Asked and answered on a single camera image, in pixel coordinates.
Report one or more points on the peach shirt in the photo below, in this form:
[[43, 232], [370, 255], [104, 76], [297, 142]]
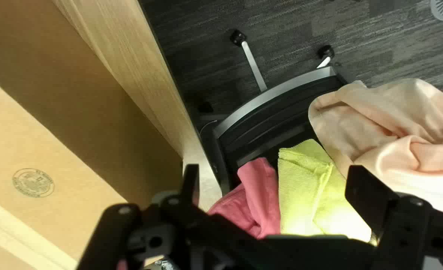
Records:
[[402, 129]]

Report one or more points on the yellow-green towel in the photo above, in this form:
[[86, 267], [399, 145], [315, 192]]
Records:
[[312, 189]]

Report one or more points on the large cardboard box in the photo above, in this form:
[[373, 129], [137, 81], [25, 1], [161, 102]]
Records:
[[41, 150]]

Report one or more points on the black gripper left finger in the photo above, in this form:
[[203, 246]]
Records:
[[191, 181]]

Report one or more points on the pink shirt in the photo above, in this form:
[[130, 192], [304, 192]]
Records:
[[260, 199]]

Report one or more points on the grey office chair silver frame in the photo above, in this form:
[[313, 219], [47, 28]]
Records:
[[271, 114]]

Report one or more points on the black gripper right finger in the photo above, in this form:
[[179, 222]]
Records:
[[366, 195]]

